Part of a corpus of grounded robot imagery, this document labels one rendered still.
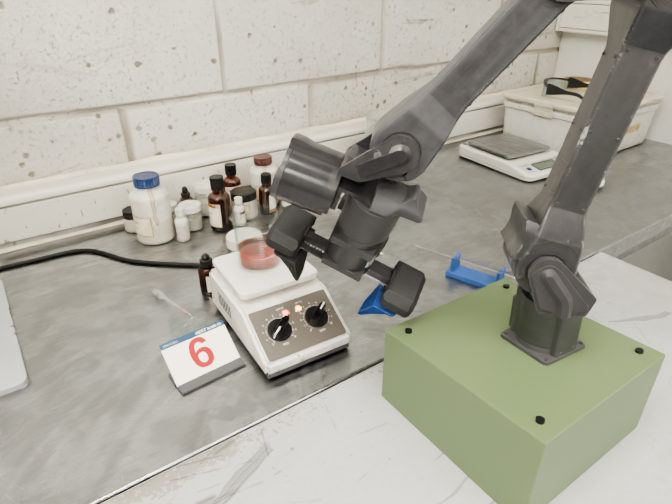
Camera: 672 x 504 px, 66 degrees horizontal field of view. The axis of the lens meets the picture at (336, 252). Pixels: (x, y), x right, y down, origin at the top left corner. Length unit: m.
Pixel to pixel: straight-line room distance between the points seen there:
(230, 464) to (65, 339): 0.35
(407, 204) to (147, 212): 0.62
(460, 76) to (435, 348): 0.28
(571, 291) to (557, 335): 0.06
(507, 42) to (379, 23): 0.95
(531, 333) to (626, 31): 0.29
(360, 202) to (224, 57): 0.75
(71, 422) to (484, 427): 0.47
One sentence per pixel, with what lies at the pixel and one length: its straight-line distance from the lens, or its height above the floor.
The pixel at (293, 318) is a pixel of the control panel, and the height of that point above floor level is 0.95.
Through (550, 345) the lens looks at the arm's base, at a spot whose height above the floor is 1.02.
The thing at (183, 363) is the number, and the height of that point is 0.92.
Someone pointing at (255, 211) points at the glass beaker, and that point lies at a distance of 0.76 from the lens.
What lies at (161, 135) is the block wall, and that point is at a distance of 1.17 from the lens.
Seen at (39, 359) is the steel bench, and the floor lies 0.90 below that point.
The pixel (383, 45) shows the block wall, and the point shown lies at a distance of 1.44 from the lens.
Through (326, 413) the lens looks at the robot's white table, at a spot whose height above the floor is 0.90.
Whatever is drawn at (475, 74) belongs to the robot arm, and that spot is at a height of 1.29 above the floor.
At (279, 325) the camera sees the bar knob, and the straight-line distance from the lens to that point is 0.67.
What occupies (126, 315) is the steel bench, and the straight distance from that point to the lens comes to 0.86.
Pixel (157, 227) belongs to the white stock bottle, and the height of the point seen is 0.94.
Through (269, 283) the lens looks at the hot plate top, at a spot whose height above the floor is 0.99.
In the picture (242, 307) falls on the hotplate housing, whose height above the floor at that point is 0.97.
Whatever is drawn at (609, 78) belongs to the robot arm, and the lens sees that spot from 0.51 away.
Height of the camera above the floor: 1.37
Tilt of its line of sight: 29 degrees down
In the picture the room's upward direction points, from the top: straight up
